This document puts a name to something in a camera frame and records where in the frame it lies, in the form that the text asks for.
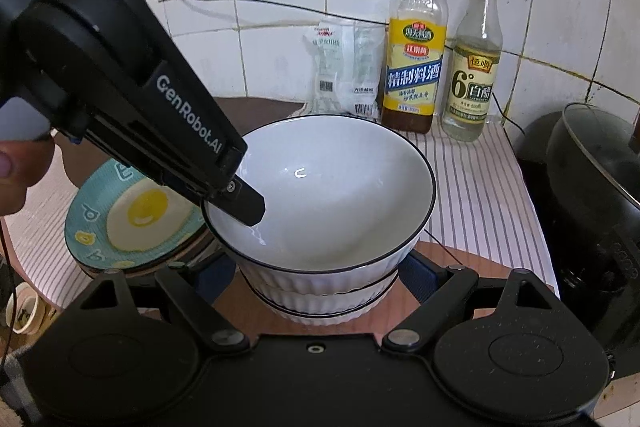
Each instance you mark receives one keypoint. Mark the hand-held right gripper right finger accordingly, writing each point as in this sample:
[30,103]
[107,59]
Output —
[417,279]

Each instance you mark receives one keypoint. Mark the striped brown pink tablecloth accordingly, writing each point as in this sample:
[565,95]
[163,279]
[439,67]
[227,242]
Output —
[470,207]

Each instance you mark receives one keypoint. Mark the black pot with glass lid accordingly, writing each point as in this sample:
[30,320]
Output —
[595,157]

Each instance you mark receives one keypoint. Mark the person's left hand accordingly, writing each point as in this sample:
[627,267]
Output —
[20,172]

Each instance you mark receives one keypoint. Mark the clear plastic bag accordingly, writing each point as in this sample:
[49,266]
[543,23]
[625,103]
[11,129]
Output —
[327,67]
[365,67]

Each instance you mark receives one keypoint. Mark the cooking wine bottle yellow label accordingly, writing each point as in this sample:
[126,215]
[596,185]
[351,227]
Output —
[412,72]

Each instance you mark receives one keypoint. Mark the blue fried egg plate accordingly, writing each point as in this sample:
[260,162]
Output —
[95,227]

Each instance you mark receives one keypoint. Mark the small white cup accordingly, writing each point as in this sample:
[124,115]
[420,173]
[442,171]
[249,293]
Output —
[21,307]

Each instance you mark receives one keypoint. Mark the white ribbed bowl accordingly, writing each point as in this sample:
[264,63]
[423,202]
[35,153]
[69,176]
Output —
[325,197]
[325,317]
[325,300]

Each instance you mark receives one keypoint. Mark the black electric cooker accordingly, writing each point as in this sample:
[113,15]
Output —
[590,287]

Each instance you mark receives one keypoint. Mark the clear vinegar bottle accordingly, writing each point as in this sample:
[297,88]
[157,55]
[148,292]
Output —
[472,77]

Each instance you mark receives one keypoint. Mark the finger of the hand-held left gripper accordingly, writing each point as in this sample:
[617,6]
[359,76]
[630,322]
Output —
[245,204]

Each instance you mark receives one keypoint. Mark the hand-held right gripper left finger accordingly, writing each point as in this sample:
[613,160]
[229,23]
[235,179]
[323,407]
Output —
[185,289]

